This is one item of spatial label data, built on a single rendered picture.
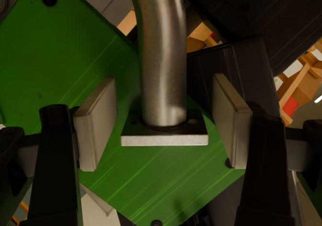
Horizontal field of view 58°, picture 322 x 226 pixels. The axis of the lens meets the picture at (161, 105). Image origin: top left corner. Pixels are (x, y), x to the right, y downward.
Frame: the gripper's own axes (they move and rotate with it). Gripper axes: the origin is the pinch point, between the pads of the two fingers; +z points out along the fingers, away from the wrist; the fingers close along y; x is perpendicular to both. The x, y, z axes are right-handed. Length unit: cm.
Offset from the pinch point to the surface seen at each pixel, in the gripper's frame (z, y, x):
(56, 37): 4.4, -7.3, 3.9
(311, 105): 800, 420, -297
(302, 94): 352, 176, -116
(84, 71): 4.4, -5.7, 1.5
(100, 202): 682, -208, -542
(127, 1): 68, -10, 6
